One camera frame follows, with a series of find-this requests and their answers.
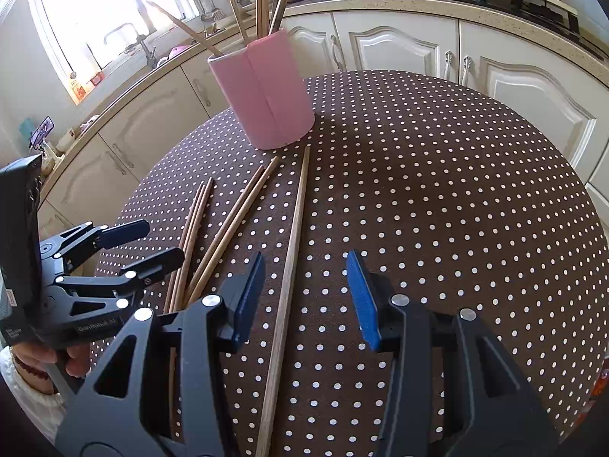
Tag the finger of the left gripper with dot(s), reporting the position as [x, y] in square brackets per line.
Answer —
[86, 240]
[132, 278]

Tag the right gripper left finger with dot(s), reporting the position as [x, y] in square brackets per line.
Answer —
[158, 389]

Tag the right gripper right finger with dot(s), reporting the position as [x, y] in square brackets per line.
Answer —
[454, 389]

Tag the left hand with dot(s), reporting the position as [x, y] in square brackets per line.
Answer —
[31, 360]

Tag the phone on stand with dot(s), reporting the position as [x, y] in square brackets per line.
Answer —
[40, 133]

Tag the chrome sink faucet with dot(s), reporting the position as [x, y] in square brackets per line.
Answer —
[126, 36]

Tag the red bowl in sink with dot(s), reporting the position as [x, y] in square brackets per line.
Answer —
[177, 50]

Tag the brown polka dot tablecloth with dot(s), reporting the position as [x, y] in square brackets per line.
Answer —
[460, 203]

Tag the pink cylindrical utensil holder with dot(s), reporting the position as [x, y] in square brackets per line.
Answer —
[262, 85]

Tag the window with frame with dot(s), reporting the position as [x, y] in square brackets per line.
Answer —
[72, 31]

